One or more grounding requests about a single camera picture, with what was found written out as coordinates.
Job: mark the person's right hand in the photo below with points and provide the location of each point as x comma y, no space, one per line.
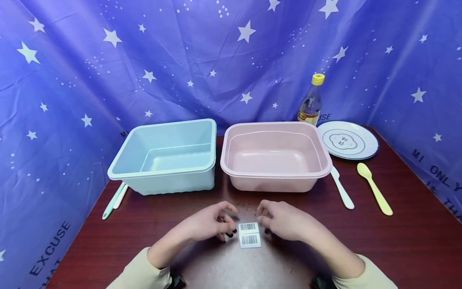
288,220

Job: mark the person's left hand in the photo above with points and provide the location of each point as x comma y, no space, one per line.
204,222

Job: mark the person's left fingers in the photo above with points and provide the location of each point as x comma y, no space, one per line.
225,218

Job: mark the person's right fingers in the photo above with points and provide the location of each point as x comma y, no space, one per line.
266,214

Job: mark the person's left forearm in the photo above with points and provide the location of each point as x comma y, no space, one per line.
155,265

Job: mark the person's right forearm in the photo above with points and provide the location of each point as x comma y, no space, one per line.
343,261

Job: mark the white barcode label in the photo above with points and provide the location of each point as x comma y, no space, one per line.
248,227
250,240

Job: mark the pink plastic tub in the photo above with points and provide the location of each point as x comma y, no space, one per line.
274,180

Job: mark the light blue plastic tub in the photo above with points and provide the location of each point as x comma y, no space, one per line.
169,180

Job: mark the white plastic knife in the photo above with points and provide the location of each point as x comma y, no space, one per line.
343,192

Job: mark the white plastic utensil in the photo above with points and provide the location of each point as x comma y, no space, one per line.
120,197

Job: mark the white plate with dark rim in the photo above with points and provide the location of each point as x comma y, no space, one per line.
348,140

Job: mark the yellow plastic spoon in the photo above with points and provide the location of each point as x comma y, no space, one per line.
375,192

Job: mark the light green plastic utensil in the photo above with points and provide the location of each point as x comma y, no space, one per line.
111,202

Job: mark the clear bottle with yellow cap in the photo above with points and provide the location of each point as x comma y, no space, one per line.
311,105

